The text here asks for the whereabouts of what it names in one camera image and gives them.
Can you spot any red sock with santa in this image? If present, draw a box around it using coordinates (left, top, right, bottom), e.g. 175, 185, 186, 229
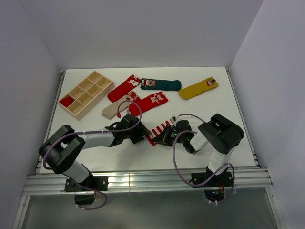
59, 96, 74, 108

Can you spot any aluminium front rail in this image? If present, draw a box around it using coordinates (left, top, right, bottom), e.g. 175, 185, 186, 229
22, 168, 273, 196

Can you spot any dark green sock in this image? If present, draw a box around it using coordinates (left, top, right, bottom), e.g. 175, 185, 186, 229
141, 78, 182, 91

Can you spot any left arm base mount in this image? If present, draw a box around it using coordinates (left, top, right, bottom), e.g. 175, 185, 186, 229
64, 175, 109, 210

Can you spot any yellow sock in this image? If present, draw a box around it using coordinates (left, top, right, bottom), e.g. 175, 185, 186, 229
178, 77, 219, 100

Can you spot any red sock centre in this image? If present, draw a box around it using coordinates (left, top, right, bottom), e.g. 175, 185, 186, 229
128, 92, 168, 116

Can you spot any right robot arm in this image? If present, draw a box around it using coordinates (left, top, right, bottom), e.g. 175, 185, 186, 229
147, 114, 244, 186

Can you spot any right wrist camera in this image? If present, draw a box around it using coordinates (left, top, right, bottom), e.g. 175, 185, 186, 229
171, 115, 181, 124

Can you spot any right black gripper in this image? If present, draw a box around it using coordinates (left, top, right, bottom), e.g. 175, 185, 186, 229
152, 124, 186, 146

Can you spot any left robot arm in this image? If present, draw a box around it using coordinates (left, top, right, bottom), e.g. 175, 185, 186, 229
39, 114, 151, 190

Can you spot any red white striped sock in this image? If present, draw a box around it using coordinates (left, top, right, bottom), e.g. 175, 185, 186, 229
146, 118, 172, 146

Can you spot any beige sock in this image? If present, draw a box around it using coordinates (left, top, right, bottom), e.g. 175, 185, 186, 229
101, 91, 140, 119

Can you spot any red sock upper left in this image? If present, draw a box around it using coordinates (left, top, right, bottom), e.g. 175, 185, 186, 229
107, 75, 141, 103

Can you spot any wooden compartment tray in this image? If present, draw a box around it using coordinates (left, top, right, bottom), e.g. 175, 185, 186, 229
58, 71, 114, 121

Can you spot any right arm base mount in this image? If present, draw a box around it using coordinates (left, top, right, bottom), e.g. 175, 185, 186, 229
189, 171, 235, 205

